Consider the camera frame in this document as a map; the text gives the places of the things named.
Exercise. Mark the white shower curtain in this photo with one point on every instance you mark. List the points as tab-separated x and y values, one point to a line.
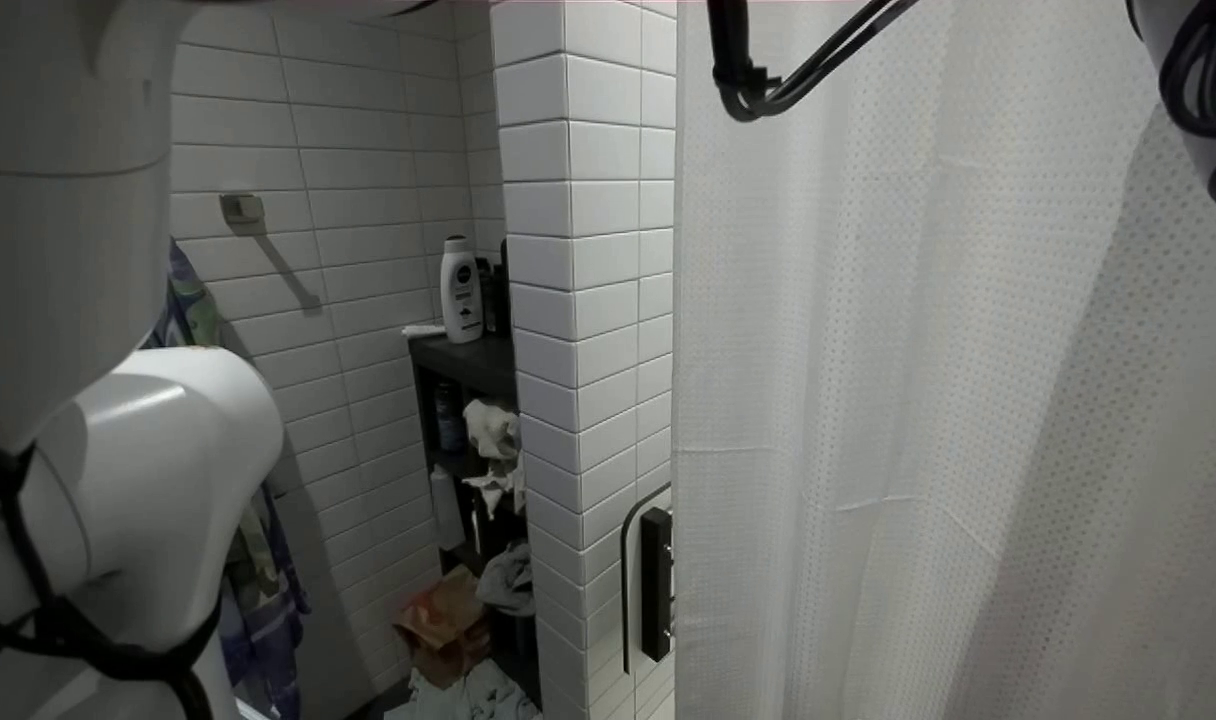
900	403

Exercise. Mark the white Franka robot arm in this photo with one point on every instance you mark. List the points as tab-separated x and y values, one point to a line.
142	452

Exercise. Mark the slim dark bottle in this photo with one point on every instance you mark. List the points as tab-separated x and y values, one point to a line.
499	287

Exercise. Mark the crumpled white cloth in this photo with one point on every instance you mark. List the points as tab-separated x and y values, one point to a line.
495	434

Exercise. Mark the black shelf unit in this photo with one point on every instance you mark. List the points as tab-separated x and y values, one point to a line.
470	360

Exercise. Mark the tall white bottle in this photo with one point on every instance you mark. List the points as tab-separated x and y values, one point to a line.
463	293

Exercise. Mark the white soap dish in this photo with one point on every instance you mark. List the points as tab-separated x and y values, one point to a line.
421	329

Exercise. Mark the small white bottle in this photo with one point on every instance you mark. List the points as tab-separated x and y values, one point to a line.
446	507

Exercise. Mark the black rectangular panel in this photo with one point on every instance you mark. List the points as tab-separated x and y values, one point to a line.
659	586

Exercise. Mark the dark bin with plastic bag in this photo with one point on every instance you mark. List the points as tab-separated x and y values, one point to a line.
506	586

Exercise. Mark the brown cardboard box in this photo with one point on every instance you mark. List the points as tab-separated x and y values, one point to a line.
438	622

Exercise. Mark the metal towel bar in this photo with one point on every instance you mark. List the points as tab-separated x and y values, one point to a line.
270	249

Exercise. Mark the speckled floor mat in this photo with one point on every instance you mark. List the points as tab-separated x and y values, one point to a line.
470	693

